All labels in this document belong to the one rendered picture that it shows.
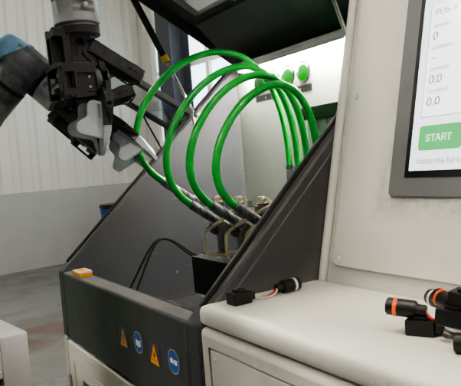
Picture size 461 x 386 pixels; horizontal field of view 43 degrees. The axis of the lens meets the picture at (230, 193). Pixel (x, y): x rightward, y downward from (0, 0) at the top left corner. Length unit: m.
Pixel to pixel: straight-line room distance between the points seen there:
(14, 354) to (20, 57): 0.60
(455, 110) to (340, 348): 0.36
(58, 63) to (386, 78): 0.52
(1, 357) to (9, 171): 7.19
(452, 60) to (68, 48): 0.58
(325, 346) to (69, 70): 0.59
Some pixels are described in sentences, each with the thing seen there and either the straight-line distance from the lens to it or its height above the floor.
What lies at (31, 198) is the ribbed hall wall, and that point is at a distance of 7.99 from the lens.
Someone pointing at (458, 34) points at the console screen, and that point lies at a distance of 0.85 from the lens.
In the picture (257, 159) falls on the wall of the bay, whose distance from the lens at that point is 1.61.
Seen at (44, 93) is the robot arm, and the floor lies 1.33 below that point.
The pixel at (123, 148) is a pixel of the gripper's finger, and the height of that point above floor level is 1.22.
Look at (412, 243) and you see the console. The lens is 0.83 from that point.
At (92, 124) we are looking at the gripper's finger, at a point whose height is 1.26.
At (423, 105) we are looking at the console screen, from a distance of 0.85.
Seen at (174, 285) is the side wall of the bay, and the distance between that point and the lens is 1.57.
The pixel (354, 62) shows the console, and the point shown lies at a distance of 0.99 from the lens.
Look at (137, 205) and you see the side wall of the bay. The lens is 1.51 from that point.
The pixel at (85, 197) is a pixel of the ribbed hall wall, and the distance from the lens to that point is 8.29.
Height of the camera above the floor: 1.18
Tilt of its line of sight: 3 degrees down
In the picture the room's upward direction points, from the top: 5 degrees counter-clockwise
